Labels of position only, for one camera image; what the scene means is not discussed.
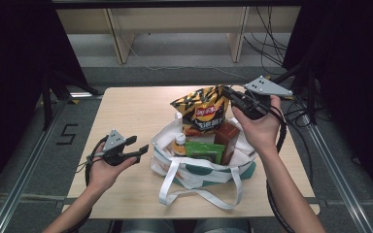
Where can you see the bottle with orange label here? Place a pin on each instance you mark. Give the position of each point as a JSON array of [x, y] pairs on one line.
[[179, 144]]

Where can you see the white and green tote bag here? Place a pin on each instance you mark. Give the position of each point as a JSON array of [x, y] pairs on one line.
[[204, 174]]

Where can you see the yellow and black chips bag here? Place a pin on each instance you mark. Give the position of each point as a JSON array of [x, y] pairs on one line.
[[204, 110]]

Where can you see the black metal stand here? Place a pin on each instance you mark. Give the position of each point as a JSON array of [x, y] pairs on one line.
[[47, 103], [309, 103]]

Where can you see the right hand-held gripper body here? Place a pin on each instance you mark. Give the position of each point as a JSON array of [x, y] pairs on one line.
[[265, 87]]

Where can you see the aluminium floor rail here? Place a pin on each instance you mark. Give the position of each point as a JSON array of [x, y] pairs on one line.
[[22, 171], [340, 181]]

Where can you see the person's right hand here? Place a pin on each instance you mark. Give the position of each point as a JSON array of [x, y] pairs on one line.
[[260, 132]]

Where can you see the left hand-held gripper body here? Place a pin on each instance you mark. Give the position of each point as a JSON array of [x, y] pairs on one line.
[[113, 142]]

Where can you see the green snack packet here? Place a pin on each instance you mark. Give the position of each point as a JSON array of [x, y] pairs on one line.
[[204, 152]]

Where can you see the person's left hand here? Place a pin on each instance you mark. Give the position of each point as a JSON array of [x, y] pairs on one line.
[[105, 174]]

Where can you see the black curtain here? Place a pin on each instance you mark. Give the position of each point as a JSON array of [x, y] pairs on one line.
[[13, 81], [353, 81]]

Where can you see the brown carton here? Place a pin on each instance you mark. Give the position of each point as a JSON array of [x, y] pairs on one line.
[[228, 139]]

